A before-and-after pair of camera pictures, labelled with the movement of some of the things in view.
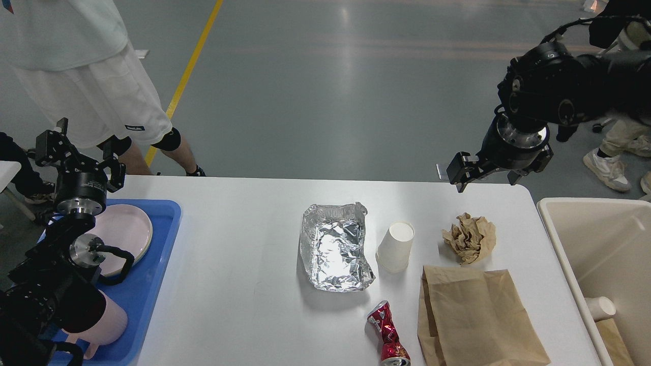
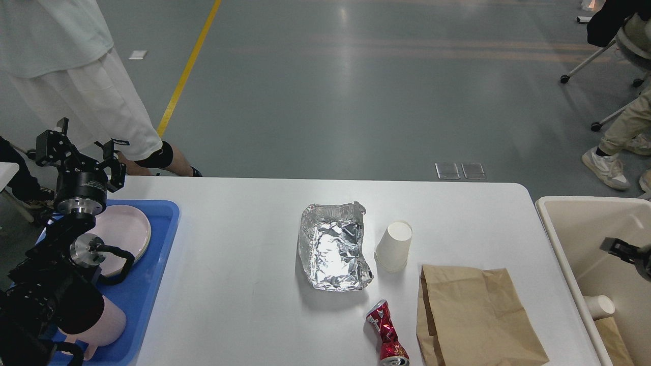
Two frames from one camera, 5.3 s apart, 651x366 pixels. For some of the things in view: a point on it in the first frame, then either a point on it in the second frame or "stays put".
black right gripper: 505,146 -> 620,248
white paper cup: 393,252 stays put
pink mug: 110,330 stays put
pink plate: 126,226 stays put
